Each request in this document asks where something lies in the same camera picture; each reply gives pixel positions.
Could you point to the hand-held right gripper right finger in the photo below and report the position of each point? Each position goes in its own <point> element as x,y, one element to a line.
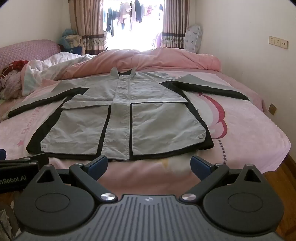
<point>200,168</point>

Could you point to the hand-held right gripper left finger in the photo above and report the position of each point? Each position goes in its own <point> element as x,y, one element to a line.
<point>98,168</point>

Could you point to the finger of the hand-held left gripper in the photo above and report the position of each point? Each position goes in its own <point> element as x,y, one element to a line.
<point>34,160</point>
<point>2,154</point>

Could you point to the grey and black jacket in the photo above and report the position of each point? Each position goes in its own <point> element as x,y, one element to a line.
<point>148,115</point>

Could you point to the pile of crumpled clothes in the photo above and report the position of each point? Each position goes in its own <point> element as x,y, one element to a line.
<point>10,81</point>

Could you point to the row of hanging clothes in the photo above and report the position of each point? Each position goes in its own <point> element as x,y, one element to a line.
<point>131,11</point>

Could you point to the grey patterned cloth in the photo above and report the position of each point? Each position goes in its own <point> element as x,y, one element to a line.
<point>8,217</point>

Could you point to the pink printed blanket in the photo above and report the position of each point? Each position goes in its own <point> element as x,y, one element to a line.
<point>245,132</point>

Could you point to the white quilt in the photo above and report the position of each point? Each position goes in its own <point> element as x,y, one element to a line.
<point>46,67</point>

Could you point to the mauve bed sheet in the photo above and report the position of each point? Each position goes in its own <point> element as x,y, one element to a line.
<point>245,85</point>

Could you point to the pink quilted headboard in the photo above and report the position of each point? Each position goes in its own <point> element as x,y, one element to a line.
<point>25,52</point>

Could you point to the pink duvet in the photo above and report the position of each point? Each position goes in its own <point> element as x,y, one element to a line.
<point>161,60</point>

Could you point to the dark blue bag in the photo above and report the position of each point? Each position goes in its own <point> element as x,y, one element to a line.
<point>76,50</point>

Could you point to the white patterned pillow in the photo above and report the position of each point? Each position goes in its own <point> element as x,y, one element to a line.
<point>193,38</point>

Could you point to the pink hanging cloth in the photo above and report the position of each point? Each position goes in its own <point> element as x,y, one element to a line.
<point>158,40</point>

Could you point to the striped brown curtain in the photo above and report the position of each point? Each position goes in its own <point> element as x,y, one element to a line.
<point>89,20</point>
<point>174,20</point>

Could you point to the gold wall socket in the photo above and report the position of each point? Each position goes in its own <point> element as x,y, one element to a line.
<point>272,109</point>

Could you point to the beige wall socket panel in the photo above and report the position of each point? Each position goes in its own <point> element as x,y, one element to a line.
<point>277,42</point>

